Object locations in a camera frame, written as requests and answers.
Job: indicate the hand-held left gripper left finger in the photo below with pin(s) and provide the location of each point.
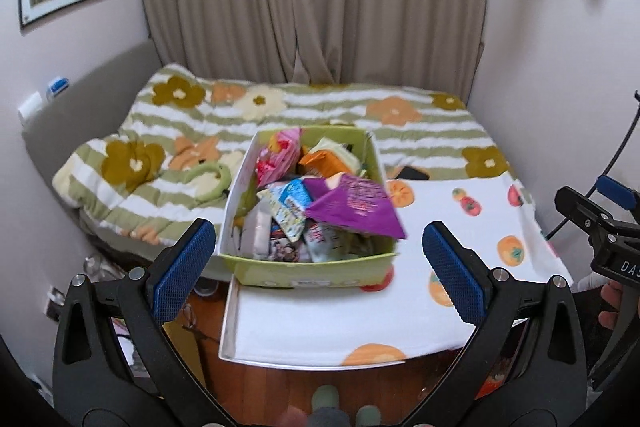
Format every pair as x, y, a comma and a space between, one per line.
182, 272

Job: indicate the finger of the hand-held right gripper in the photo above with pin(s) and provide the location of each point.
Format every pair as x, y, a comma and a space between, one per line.
617, 193
580, 209

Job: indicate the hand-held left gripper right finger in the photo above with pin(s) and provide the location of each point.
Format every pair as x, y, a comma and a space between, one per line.
452, 277

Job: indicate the white red-label snack packet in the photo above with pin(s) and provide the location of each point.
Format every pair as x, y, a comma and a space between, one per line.
262, 232

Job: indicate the purple snack packet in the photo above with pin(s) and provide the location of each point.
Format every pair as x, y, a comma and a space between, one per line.
357, 207

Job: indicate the green cardboard box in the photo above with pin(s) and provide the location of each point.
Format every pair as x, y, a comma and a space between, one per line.
310, 274

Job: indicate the pink yellow snack packet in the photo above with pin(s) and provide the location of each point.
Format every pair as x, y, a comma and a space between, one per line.
277, 152

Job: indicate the cream snack packet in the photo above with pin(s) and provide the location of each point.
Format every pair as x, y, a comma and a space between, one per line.
336, 146

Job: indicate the person's right hand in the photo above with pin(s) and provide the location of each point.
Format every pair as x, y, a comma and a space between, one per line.
612, 307

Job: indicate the black phone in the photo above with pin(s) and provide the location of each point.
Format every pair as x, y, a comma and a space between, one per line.
411, 173

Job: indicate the pale green slipper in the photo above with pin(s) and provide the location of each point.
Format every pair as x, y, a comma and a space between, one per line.
325, 399
368, 416

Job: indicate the grey bed headboard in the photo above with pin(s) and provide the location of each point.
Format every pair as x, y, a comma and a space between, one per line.
90, 97

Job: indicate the floral striped blanket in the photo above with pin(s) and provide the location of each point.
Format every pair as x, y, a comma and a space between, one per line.
320, 112

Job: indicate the blue white small device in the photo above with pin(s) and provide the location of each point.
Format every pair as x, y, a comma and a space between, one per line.
57, 88

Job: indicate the white wall switch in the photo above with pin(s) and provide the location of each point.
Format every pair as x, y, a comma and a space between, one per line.
30, 106

